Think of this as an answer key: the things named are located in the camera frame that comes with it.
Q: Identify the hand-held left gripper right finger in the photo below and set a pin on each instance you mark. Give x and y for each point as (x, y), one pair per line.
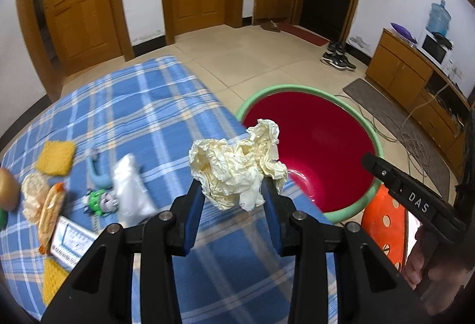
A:
(272, 223)

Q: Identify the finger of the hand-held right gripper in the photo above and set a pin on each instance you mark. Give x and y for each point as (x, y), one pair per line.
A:
(408, 194)

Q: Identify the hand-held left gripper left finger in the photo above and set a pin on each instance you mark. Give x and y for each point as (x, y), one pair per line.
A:
(189, 220)

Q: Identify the cream paper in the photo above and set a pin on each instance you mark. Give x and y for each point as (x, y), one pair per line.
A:
(222, 168)

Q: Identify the red basin with green rim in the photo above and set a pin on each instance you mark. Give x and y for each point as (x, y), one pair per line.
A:
(319, 131)

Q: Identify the white cardboard box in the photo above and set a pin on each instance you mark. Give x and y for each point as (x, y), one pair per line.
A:
(70, 242)

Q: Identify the person's right hand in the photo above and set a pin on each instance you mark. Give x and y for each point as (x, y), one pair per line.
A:
(413, 264)

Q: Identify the white phone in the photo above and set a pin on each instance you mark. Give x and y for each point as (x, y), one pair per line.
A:
(412, 223)

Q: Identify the orange plastic stool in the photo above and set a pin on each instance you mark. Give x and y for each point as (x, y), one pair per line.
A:
(382, 220)

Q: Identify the white plastic bag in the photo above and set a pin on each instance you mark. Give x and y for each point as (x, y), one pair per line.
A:
(130, 190)

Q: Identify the green toy figure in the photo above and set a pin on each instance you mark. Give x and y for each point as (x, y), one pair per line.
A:
(98, 202)

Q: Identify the blue plastic toy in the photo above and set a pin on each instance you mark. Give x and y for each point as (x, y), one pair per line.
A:
(97, 173)

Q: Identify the grey floor mat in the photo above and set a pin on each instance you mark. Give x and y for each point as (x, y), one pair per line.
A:
(362, 88)

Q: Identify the blue plaid blanket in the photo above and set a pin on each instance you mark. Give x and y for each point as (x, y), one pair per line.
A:
(148, 105)

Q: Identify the wooden cabinet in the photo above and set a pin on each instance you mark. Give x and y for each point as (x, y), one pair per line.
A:
(397, 68)

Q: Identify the black sneaker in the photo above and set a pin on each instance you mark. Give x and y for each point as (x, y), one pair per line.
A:
(331, 46)
(341, 47)
(348, 65)
(331, 59)

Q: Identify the white microwave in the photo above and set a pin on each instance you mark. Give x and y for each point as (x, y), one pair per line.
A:
(434, 47)

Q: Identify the clear bag of crackers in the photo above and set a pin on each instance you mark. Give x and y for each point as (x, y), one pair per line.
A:
(31, 194)

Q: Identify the purple bag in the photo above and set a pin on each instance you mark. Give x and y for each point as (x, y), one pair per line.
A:
(403, 31)

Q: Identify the blue water bottle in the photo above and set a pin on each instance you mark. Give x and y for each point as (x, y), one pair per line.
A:
(439, 17)

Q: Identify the brown round fruit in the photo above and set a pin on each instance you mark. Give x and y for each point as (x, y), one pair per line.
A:
(7, 190)

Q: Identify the green round object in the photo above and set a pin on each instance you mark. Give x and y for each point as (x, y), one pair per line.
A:
(2, 219)

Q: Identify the red doormat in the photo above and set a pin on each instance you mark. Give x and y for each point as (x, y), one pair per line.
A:
(304, 33)

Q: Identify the pair of brown slippers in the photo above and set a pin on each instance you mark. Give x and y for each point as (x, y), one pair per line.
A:
(270, 26)

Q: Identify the wooden door with dark gap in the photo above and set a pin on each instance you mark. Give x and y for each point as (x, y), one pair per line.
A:
(74, 4)

